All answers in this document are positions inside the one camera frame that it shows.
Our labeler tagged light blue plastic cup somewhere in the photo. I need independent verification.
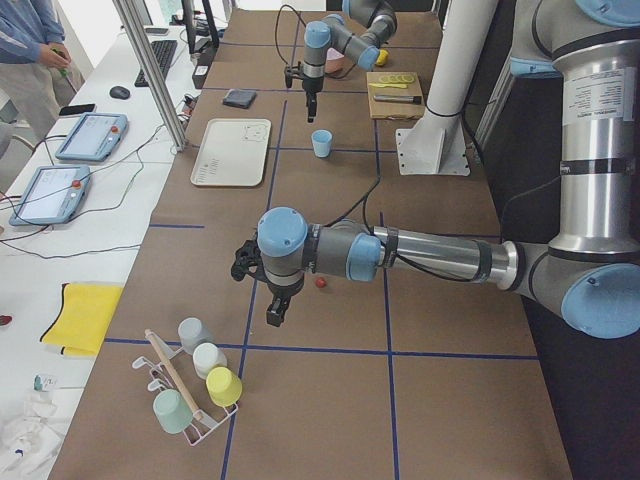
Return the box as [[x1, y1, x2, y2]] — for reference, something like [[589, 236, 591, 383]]
[[311, 129, 333, 158]]

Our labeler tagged white cup on rack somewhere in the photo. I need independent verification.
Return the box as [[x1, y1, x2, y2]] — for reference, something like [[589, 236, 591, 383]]
[[192, 342, 227, 380]]

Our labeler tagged grey cup on rack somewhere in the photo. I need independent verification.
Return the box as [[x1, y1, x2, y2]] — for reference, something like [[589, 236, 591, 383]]
[[178, 317, 214, 355]]

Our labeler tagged yellow cup on rack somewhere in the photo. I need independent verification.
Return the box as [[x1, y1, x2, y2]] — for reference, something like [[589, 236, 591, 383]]
[[206, 366, 243, 407]]

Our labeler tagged mint green cup on rack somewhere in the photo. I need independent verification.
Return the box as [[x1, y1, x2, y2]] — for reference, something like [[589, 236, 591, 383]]
[[152, 389, 193, 434]]

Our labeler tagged person's hand on mouse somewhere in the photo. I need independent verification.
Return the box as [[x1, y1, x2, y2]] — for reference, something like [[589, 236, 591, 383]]
[[38, 44, 70, 69]]

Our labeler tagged pink bowl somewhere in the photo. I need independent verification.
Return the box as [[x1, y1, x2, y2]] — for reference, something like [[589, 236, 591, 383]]
[[324, 48, 345, 74]]

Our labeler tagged grey folded cloth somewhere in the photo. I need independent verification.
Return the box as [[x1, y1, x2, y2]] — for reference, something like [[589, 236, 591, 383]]
[[222, 89, 257, 109]]

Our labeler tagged wooden cutting board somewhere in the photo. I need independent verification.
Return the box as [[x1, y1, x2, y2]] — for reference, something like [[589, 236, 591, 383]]
[[366, 72, 424, 119]]

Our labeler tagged upper yellow lemon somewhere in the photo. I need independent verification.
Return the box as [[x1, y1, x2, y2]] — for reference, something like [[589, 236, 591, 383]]
[[375, 49, 389, 67]]

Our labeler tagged steel muddler black tip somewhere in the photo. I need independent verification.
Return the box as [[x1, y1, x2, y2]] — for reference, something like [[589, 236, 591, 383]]
[[373, 94, 422, 105]]

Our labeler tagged cream bear tray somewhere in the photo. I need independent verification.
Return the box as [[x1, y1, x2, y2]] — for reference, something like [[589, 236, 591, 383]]
[[190, 118, 271, 187]]

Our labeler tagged yellow plastic knife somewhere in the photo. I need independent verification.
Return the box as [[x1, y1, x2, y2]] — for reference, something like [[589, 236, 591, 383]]
[[368, 82, 408, 90]]

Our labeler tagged monitor stand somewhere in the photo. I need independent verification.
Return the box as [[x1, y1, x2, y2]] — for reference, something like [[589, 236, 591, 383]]
[[181, 0, 219, 55]]

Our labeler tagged wooden rack rod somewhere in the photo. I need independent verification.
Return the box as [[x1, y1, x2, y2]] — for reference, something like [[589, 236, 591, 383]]
[[145, 329, 203, 421]]

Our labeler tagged black keyboard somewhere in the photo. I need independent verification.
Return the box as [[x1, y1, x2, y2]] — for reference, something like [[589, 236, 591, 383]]
[[134, 40, 177, 87]]

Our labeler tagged black computer mouse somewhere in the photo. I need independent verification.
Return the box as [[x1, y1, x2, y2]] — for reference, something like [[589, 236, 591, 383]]
[[109, 85, 131, 100]]

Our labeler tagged yellow cloth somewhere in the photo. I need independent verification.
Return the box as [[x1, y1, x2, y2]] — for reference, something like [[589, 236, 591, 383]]
[[40, 283, 123, 357]]

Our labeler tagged upper teach pendant tablet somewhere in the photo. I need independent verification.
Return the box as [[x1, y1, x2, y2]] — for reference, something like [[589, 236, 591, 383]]
[[55, 113, 129, 162]]

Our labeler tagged teach pendant tablet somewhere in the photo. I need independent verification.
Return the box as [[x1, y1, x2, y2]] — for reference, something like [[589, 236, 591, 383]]
[[55, 113, 129, 162], [9, 165, 91, 226]]

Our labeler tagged black smartphone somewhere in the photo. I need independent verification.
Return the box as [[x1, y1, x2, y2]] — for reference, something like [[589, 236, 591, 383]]
[[59, 103, 97, 117]]

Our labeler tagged lower teach pendant tablet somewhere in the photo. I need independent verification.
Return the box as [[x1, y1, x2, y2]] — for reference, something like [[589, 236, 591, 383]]
[[9, 165, 91, 226]]

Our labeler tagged person in blue sweater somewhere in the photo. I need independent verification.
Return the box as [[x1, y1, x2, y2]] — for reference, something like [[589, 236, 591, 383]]
[[1, 0, 84, 140]]

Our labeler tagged white crumpled plastic bag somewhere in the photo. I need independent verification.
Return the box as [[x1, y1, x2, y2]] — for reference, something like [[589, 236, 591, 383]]
[[1, 391, 62, 479]]

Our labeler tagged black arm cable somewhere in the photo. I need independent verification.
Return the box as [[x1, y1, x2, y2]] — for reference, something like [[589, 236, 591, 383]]
[[319, 122, 476, 284]]

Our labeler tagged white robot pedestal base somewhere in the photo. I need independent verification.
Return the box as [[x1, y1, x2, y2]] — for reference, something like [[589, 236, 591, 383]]
[[396, 0, 498, 176]]

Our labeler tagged white wire cup rack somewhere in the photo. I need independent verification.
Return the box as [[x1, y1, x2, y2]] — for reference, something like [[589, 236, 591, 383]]
[[131, 346, 239, 446]]

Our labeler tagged aluminium frame post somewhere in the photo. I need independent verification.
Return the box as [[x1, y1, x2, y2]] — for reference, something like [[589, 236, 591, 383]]
[[113, 0, 186, 152]]

